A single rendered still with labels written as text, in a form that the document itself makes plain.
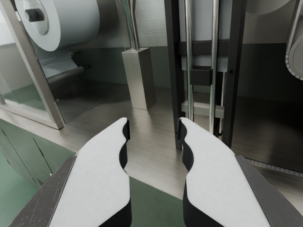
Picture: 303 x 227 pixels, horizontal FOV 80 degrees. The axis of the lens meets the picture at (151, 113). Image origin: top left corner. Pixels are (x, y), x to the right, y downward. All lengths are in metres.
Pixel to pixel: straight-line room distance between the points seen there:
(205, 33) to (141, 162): 0.40
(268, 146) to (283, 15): 0.47
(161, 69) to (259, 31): 0.49
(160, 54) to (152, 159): 0.63
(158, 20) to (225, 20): 0.60
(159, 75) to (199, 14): 0.66
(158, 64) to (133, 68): 0.28
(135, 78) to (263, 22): 0.54
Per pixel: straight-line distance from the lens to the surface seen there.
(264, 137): 0.71
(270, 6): 0.55
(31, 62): 0.83
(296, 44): 0.55
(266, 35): 0.88
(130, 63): 0.82
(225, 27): 0.46
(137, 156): 0.61
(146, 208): 0.71
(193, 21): 0.48
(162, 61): 1.05
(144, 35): 1.07
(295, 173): 0.61
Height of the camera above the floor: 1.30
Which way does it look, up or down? 29 degrees down
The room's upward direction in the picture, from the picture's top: 8 degrees counter-clockwise
